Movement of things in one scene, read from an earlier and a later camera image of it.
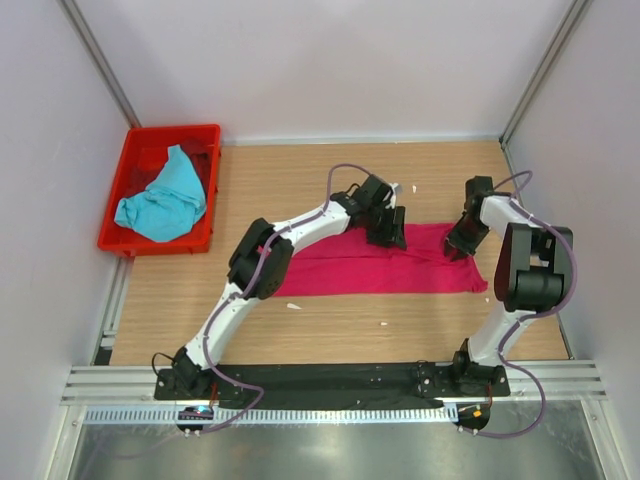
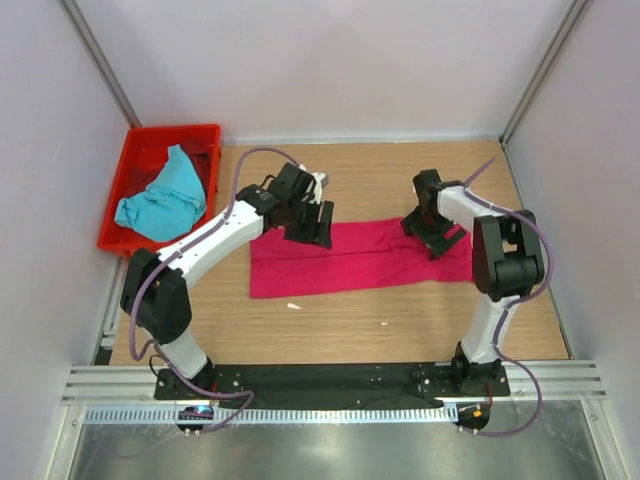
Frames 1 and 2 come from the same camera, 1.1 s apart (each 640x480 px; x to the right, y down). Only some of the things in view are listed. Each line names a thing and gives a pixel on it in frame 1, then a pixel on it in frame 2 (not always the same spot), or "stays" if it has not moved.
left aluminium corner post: (74, 15) stays
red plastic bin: (141, 160) stays
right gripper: (455, 241) -> (414, 224)
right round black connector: (473, 415) stays
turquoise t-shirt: (170, 205) stays
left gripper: (393, 234) -> (317, 233)
